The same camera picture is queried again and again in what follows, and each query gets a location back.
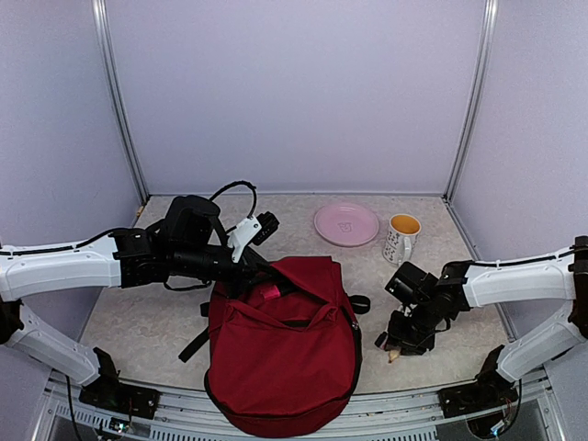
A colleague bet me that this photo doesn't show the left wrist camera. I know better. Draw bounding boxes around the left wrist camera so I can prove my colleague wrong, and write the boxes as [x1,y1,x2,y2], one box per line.
[252,211,279,246]

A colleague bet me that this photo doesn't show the pink plastic plate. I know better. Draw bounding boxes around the pink plastic plate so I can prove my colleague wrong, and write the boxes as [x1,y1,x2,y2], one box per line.
[313,202,379,247]

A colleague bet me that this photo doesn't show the red student backpack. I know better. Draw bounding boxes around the red student backpack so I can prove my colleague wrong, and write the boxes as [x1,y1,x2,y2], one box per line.
[179,256,362,438]

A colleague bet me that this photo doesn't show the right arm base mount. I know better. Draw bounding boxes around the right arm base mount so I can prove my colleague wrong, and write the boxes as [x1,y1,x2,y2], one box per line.
[437,383,518,418]

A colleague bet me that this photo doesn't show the aluminium front rail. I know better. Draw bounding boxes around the aluminium front rail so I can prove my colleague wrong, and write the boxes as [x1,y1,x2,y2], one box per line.
[32,371,565,440]

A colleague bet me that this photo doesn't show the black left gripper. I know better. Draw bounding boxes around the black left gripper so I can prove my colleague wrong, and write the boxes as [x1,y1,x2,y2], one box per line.
[171,244,279,300]

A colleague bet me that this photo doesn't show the left aluminium corner post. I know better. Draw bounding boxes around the left aluminium corner post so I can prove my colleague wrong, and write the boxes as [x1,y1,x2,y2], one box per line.
[91,0,150,206]

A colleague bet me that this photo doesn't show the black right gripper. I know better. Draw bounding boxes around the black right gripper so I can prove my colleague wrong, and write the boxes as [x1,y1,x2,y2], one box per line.
[384,299,442,356]

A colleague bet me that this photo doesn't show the aluminium corner post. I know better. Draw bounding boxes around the aluminium corner post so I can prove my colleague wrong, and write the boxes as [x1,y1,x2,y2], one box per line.
[445,0,500,194]
[91,0,150,206]

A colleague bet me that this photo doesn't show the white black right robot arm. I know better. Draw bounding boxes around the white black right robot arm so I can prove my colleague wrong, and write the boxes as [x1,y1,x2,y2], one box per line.
[375,235,587,408]

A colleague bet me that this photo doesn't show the pink highlighter black cap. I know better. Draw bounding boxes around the pink highlighter black cap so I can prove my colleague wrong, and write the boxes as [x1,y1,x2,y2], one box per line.
[259,283,297,301]

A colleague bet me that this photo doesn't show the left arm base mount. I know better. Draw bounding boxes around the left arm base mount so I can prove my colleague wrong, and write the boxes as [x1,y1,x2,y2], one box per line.
[79,379,160,420]

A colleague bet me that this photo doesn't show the patterned mug orange inside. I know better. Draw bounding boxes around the patterned mug orange inside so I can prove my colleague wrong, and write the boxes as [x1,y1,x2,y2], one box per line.
[382,213,422,266]

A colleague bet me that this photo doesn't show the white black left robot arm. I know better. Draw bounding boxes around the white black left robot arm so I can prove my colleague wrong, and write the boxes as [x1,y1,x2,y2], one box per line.
[1,195,279,409]

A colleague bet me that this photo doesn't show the right aluminium corner post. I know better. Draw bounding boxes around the right aluminium corner post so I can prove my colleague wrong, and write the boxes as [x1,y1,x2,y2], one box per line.
[445,0,500,194]

